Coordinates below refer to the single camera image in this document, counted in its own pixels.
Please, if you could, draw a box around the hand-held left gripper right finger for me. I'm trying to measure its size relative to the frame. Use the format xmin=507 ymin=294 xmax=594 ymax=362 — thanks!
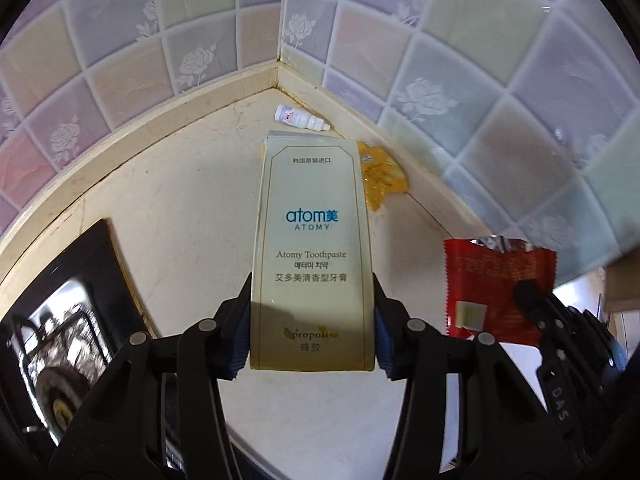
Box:
xmin=371 ymin=272 xmax=576 ymax=480

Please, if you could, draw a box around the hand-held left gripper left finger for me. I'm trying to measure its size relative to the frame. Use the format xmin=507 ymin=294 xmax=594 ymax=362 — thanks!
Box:
xmin=48 ymin=272 xmax=253 ymax=480

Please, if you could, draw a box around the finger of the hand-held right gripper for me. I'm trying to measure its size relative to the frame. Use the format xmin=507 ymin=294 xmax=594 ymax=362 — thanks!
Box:
xmin=514 ymin=281 xmax=577 ymax=357
xmin=550 ymin=292 xmax=627 ymax=372

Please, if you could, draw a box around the red foil wrapper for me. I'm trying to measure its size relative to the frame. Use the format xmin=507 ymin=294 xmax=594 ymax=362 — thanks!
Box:
xmin=444 ymin=235 xmax=558 ymax=348

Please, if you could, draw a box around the pale yellow toothpaste box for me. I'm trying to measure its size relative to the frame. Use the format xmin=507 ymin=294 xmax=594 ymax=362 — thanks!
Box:
xmin=249 ymin=130 xmax=377 ymax=373

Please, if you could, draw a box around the black glass gas stove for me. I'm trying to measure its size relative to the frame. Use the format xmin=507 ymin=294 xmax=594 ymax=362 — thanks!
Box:
xmin=0 ymin=218 xmax=161 ymax=480

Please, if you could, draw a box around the yellow wrapper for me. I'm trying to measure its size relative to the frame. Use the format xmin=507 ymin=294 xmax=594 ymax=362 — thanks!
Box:
xmin=356 ymin=142 xmax=411 ymax=213

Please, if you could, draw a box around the aluminium foil stove liner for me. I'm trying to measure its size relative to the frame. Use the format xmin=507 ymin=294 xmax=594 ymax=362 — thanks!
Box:
xmin=20 ymin=280 xmax=109 ymax=411

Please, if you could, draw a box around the black gas burner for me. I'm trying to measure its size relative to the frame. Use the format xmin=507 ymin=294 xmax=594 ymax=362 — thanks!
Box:
xmin=36 ymin=364 xmax=92 ymax=427

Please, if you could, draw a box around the small white dropper bottle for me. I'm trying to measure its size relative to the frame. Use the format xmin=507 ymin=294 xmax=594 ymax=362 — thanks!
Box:
xmin=273 ymin=104 xmax=332 ymax=132

